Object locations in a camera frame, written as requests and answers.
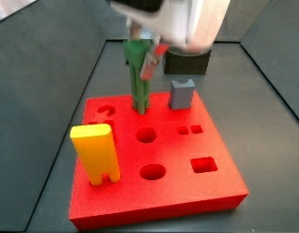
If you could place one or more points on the red block with holes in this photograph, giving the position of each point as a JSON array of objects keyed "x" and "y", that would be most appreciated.
[{"x": 178, "y": 171}]

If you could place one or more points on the blue grey peg block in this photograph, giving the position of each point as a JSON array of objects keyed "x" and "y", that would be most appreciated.
[{"x": 182, "y": 94}]

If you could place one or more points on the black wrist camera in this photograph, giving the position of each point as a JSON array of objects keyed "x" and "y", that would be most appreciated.
[{"x": 149, "y": 6}]

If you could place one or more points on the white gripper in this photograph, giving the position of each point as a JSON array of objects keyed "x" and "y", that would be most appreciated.
[{"x": 188, "y": 23}]

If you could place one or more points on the black curved fixture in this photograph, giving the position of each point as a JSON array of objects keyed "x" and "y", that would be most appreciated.
[{"x": 181, "y": 63}]

